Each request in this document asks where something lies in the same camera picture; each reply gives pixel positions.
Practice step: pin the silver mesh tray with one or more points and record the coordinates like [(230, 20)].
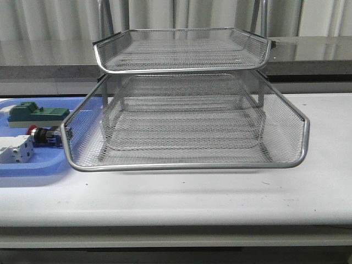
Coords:
[(181, 113), (181, 50), (284, 141)]

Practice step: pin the red emergency stop button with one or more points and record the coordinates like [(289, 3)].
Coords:
[(45, 136)]

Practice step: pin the blue plastic tray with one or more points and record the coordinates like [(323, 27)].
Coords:
[(46, 160)]

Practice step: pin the white circuit breaker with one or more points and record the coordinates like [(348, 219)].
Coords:
[(16, 149)]

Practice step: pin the grey stone counter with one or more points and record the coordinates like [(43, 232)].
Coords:
[(294, 59)]

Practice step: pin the white pleated curtain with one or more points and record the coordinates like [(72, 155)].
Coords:
[(74, 20)]

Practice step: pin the grey metal rack frame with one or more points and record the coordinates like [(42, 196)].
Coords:
[(262, 24)]

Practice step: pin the green and beige switch block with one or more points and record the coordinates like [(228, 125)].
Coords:
[(29, 113)]

